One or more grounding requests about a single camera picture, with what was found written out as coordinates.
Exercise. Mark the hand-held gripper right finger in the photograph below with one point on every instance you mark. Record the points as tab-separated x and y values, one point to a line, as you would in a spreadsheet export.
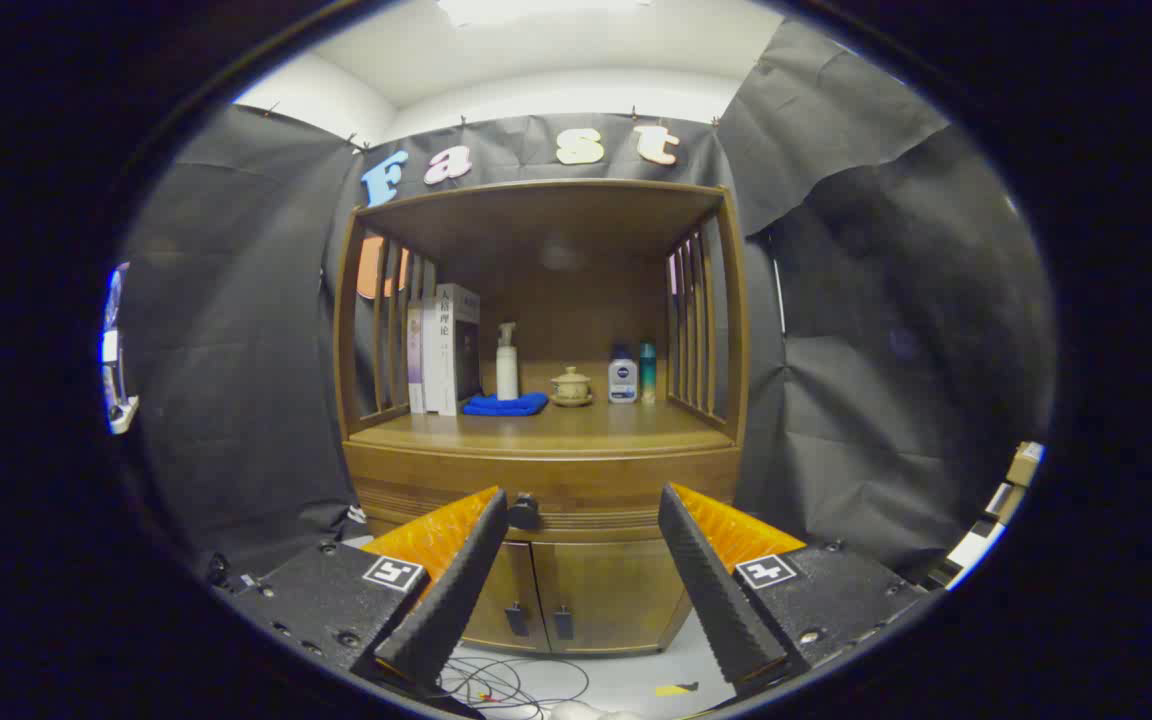
711	590

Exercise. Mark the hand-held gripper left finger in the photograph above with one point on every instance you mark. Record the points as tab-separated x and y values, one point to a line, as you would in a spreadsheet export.
456	590

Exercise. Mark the black round drawer knob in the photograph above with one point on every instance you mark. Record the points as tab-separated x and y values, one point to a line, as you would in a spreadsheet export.
524	512

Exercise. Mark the wooden drawer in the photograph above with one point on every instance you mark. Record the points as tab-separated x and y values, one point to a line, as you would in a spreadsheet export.
586	482

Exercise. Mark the wooden cabinet countertop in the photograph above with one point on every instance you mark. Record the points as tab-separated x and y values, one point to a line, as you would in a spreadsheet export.
586	425

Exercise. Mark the wooden cabinet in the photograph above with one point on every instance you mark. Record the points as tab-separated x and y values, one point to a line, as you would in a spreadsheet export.
546	215

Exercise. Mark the yellow tape strip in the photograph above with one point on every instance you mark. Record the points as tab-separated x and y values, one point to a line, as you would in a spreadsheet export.
674	690

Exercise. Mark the pale rounded object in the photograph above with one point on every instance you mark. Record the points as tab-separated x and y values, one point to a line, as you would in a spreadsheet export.
586	712

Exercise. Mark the blue folded cloth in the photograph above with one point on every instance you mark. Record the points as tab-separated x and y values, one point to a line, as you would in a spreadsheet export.
506	405

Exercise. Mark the white spray bottle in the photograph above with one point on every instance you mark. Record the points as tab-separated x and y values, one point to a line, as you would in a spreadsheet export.
507	375

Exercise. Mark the teal cylinder bottle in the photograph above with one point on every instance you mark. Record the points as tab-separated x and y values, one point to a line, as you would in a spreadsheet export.
647	375

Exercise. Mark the white lotion bottle blue cap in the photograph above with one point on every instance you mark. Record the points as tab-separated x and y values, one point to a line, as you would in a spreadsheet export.
622	380

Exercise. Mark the thin pale purple book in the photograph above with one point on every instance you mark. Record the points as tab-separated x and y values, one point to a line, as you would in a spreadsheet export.
415	360

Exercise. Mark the beige lidded teacup with saucer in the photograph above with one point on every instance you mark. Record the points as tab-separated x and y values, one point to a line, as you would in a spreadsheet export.
571	386

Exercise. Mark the thick white book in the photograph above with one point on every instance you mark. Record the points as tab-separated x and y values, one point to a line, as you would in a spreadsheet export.
446	350

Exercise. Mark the white flat object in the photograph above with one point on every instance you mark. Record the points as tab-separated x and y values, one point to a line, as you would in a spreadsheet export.
976	545

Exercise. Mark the cardboard box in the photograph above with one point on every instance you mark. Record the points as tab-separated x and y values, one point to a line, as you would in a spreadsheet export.
1024	465

